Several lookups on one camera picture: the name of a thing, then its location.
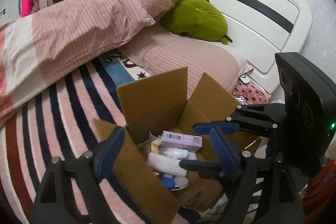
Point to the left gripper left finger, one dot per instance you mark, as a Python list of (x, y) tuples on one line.
[(69, 191)]

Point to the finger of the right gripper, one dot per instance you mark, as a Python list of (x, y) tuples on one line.
[(205, 169), (260, 120)]

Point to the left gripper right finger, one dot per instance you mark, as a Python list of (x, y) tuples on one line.
[(267, 182)]

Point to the lilac rectangular box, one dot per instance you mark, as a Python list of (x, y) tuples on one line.
[(192, 143)]

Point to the white blue contact lens case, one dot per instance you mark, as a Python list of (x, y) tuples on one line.
[(175, 183)]

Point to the small clear white bottle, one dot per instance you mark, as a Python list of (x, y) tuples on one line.
[(175, 153)]

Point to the gold rectangular bar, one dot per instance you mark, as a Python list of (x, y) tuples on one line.
[(155, 145)]

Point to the pink polka dot sheet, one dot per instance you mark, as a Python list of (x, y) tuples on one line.
[(250, 94)]

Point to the brown cardboard box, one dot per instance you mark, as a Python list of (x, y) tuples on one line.
[(158, 111)]

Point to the striped plush blanket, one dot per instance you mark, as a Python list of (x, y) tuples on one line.
[(59, 122)]

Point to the white bed headboard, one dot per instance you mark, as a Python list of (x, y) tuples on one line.
[(261, 28)]

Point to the pink striped lower pillow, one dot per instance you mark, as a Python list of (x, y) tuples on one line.
[(157, 50)]

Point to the green plush toy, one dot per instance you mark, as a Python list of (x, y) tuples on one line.
[(197, 19)]

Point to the striped patchwork duvet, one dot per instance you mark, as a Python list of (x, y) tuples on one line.
[(40, 49)]

